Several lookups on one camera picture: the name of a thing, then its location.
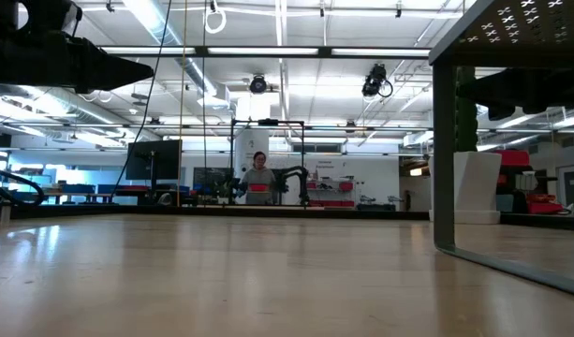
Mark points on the black aluminium frame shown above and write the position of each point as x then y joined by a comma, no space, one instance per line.
268,213

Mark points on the green cactus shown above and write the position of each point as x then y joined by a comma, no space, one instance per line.
466,131

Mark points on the person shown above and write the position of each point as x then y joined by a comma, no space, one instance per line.
259,180

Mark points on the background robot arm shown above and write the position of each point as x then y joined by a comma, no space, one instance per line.
230,187
291,171

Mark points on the black ceiling camera device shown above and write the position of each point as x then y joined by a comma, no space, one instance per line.
374,79

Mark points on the white angular plant pot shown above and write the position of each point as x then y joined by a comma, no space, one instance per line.
478,187

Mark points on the grey perforated metal riser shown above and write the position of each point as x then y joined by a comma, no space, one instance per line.
443,164

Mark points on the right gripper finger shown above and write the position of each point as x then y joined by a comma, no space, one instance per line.
483,86

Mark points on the black round ceiling fixture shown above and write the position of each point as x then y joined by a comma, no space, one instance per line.
258,85

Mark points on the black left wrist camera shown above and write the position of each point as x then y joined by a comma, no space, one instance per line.
52,19

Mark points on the red plastic bin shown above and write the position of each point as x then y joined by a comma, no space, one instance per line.
258,187

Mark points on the white LED light bar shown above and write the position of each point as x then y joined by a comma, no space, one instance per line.
380,52
263,51
148,50

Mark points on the black monitor on stand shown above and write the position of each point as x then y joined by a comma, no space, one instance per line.
155,159

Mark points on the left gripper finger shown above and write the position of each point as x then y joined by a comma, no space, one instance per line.
113,70

